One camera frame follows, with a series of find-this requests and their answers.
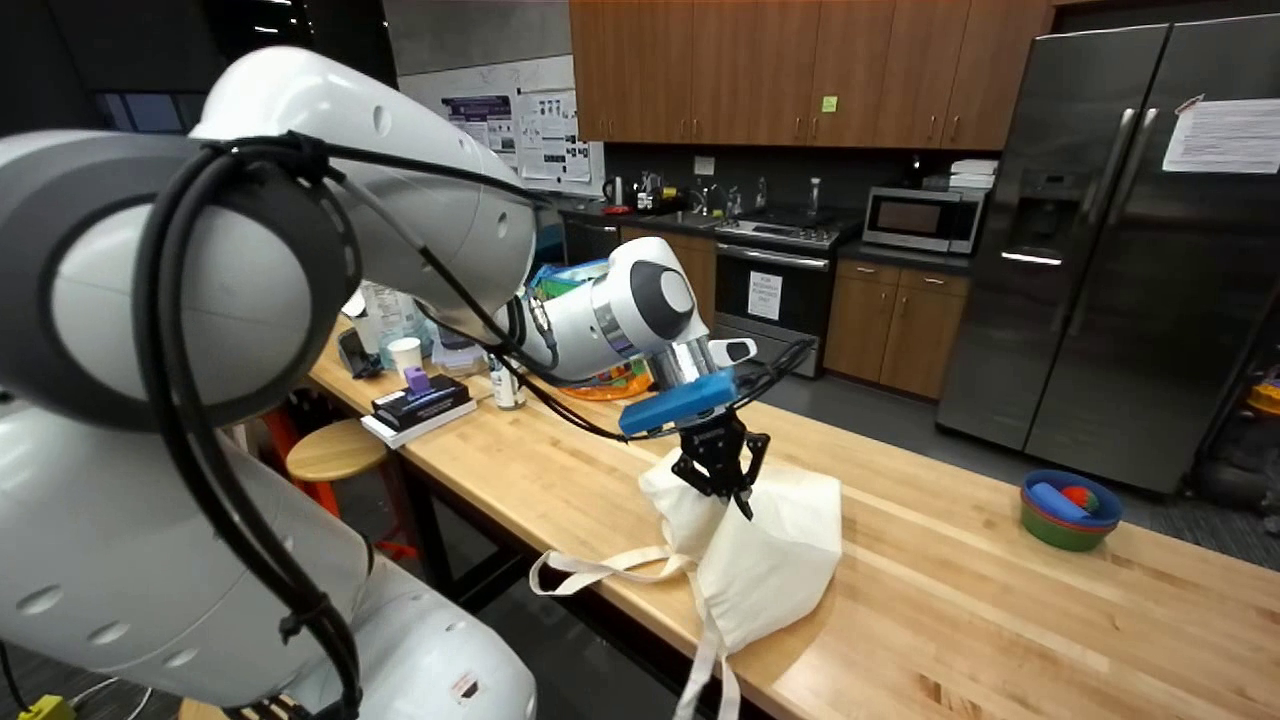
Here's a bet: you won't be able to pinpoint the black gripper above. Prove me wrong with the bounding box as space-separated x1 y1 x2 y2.
674 407 771 521

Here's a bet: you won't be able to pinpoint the white cloth shopping bag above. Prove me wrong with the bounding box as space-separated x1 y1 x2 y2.
524 445 849 720

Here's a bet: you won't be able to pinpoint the stainless steel oven range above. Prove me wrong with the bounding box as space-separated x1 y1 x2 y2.
711 215 857 381

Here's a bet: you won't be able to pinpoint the narrow wooden base cabinet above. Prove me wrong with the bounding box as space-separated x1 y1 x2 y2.
660 228 719 331

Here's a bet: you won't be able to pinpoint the wide wooden base cabinet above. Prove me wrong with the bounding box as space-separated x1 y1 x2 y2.
821 253 974 403

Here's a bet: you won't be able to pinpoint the white book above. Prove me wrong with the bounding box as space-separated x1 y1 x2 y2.
359 397 482 454

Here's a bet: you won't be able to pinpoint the silver microwave oven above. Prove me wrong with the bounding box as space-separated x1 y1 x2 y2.
857 183 994 260

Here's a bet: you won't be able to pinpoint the stacked coloured plastic bowls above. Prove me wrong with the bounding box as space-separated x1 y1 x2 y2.
1015 468 1127 558

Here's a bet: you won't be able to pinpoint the white stack on microwave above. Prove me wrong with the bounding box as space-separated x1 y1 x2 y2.
947 156 1000 197

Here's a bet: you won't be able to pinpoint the stainless steel refrigerator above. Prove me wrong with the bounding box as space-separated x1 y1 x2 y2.
934 13 1280 499

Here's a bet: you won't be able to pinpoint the white paper on refrigerator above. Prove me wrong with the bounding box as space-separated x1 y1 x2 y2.
1155 96 1280 181

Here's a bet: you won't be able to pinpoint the black metal table frame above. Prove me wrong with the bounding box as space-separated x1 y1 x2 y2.
391 465 535 614

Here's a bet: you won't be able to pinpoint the wooden wall cabinets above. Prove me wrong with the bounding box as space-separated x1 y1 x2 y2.
568 0 1056 156

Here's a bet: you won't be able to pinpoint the white wall poster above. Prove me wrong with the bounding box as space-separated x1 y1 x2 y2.
395 53 607 200

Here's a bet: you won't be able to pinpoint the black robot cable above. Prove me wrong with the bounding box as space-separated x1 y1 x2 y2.
133 133 821 720

